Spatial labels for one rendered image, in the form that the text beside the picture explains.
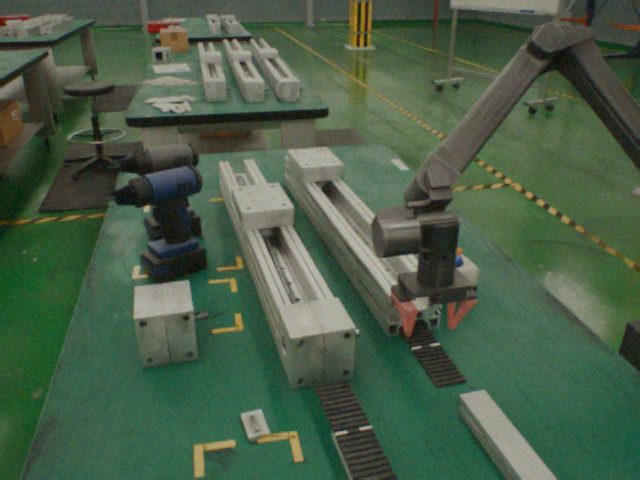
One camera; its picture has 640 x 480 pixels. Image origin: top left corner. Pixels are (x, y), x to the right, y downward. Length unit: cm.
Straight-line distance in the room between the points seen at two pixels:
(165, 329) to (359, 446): 36
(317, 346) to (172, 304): 25
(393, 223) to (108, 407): 50
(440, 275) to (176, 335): 42
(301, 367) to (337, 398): 8
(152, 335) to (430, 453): 45
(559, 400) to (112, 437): 65
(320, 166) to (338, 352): 68
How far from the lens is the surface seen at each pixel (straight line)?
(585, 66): 116
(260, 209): 118
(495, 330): 106
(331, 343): 86
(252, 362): 94
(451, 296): 90
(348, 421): 79
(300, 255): 108
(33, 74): 523
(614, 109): 114
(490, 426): 82
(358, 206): 130
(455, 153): 91
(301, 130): 275
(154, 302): 95
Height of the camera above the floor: 135
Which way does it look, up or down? 27 degrees down
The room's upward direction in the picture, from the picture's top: straight up
